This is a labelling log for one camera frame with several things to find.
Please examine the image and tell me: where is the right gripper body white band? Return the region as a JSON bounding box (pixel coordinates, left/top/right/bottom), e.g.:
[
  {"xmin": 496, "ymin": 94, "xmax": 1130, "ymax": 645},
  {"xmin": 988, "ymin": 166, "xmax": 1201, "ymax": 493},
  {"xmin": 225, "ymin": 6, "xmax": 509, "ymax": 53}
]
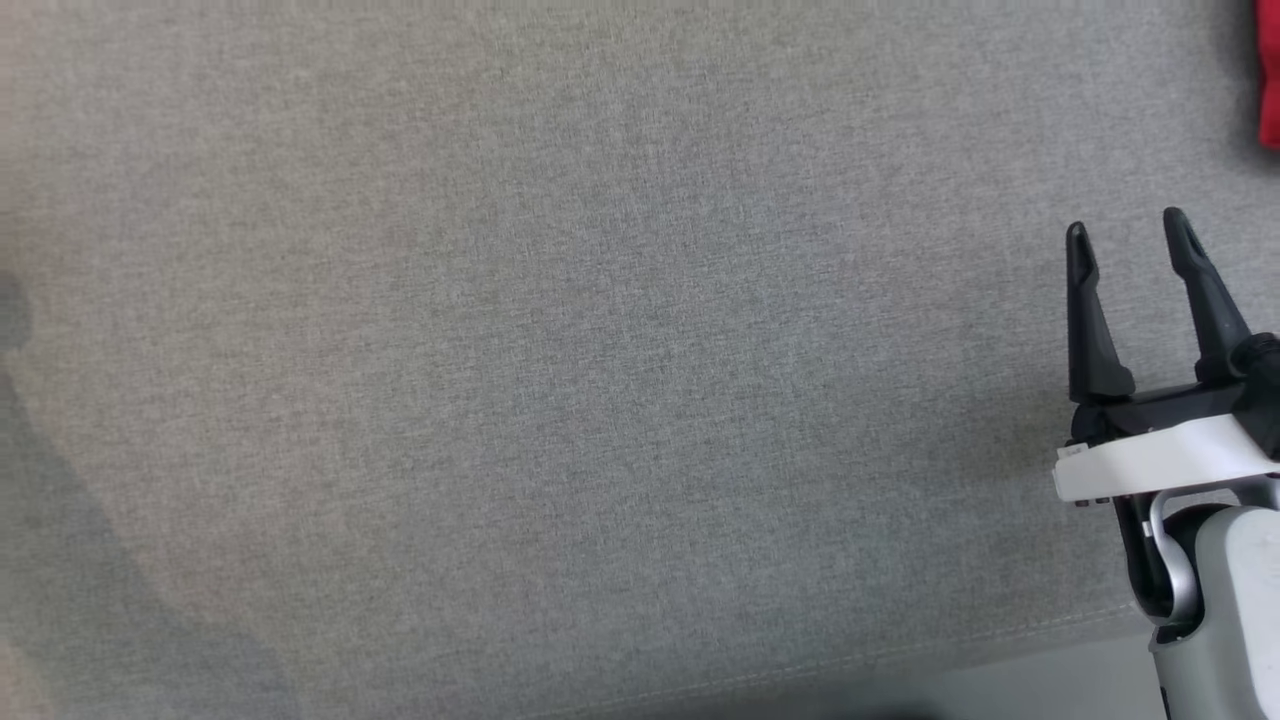
[{"xmin": 1052, "ymin": 379, "xmax": 1280, "ymax": 506}]

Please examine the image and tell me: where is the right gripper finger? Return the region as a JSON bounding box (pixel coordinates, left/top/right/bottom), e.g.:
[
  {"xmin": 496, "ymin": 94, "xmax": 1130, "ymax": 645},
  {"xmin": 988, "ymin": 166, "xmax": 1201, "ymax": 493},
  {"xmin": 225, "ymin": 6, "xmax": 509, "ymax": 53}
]
[
  {"xmin": 1162, "ymin": 206, "xmax": 1254, "ymax": 386},
  {"xmin": 1065, "ymin": 221, "xmax": 1137, "ymax": 405}
]

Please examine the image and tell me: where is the red jersey with white trim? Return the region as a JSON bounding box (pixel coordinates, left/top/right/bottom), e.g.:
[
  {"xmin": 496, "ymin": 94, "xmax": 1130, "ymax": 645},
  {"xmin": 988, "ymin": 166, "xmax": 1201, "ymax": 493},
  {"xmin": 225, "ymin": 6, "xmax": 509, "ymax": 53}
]
[{"xmin": 1255, "ymin": 0, "xmax": 1280, "ymax": 151}]

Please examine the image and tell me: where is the grey fabric sofa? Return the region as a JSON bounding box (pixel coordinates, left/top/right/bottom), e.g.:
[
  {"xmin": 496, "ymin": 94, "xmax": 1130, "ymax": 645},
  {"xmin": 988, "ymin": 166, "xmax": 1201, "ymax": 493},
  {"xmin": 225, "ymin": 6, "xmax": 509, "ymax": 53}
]
[{"xmin": 0, "ymin": 0, "xmax": 1280, "ymax": 720}]

